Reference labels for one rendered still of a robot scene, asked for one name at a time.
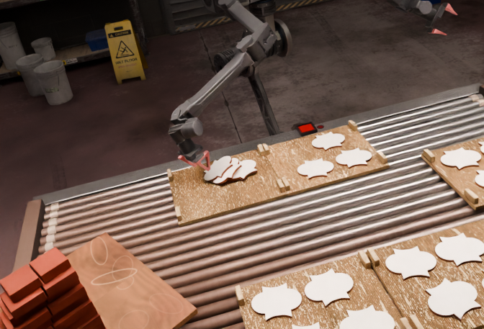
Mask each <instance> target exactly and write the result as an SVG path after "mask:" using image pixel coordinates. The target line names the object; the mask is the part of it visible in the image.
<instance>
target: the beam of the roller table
mask: <svg viewBox="0 0 484 329"><path fill-rule="evenodd" d="M481 85H482V84H480V83H476V84H471V85H468V86H463V87H459V88H457V89H452V90H449V91H443V92H440V93H437V94H432V95H429V96H424V97H421V98H417V99H412V100H409V101H406V102H401V103H398V104H393V105H390V106H386V107H382V108H379V109H373V110H370V111H367V112H362V113H359V114H354V115H351V116H348V117H342V118H339V119H336V120H331V121H328V122H323V123H320V124H316V125H315V127H316V128H317V126H319V125H323V126H324V128H323V129H318V128H317V129H318V132H323V131H326V130H331V129H333V128H337V127H341V126H344V125H348V124H349V120H352V121H353V122H354V123H356V124H357V125H363V124H366V123H369V122H374V121H377V120H382V119H385V118H388V117H394V116H396V115H399V114H405V113H408V112H413V111H416V110H419V109H424V108H427V107H432V106H435V105H438V104H443V103H447V102H451V101H454V100H458V99H463V98H466V97H468V96H471V95H474V94H476V95H477V94H479V88H480V86H481ZM318 132H317V133H318ZM296 138H301V136H300V134H299V132H298V131H297V130H292V131H289V132H283V133H280V134H278V135H273V136H269V137H266V138H261V139H258V140H253V141H250V142H247V143H241V144H238V145H233V146H230V147H227V148H222V149H219V150H214V151H210V152H209V153H210V161H214V160H218V159H221V158H222V157H225V156H234V155H237V154H240V153H245V152H248V151H251V150H256V149H258V148H257V145H260V144H261V146H262V144H264V143H266V145H267V146H270V145H274V144H277V143H283V142H285V141H288V140H293V139H296ZM262 147H263V146H262ZM189 167H192V166H191V165H189V164H188V163H186V162H184V161H182V160H180V159H179V160H176V161H172V162H168V163H163V164H160V165H157V166H151V167H149V168H144V169H141V170H137V171H132V172H129V173H124V174H121V175H118V176H113V177H109V178H106V179H101V180H98V181H93V182H90V183H87V184H82V185H78V186H74V187H71V188H67V189H62V190H59V191H54V192H51V193H47V194H43V195H40V196H36V197H33V200H32V201H34V200H37V199H42V200H43V202H44V204H45V206H46V207H47V206H50V205H51V204H55V203H58V202H59V203H61V202H66V201H69V200H72V199H78V198H80V197H85V196H89V195H92V194H96V193H99V192H103V191H108V190H111V189H116V188H119V187H122V186H127V185H131V184H135V183H138V182H142V181H147V180H150V179H154V178H158V177H161V176H166V175H168V174H167V169H169V168H170V169H171V172H173V171H178V170H181V169H184V168H189Z"/></svg>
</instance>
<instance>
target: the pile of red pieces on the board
mask: <svg viewBox="0 0 484 329"><path fill-rule="evenodd" d="M29 265H30V267H31V268H32V269H31V268H30V267H29V266H28V265H27V264H26V265H25V266H23V267H22V268H20V269H18V270H16V271H15V272H13V273H12V274H10V275H8V276H7V277H5V278H3V279H2V280H1V281H0V285H1V287H2V289H3V290H4V293H2V294H0V298H1V299H0V308H1V309H2V311H3V312H1V313H0V328H1V329H107V328H106V327H105V326H104V323H103V322H102V319H101V317H100V314H99V313H98V312H97V310H96V307H95V306H94V304H93V302H92V301H91V300H90V299H89V297H88V295H87V292H86V290H85V288H84V286H83V285H82V283H81V282H80V281H79V276H78V274H77V273H76V270H75V269H74V268H73V267H72V266H71V264H70V262H69V260H68V259H67V258H66V257H65V256H64V255H63V254H62V253H61V252H60V251H59V250H58V249H57V248H56V247H54V248H52V249H50V250H49V251H48V252H46V253H44V254H42V255H41V256H39V257H38V258H36V259H35V260H33V261H31V262H30V263H29Z"/></svg>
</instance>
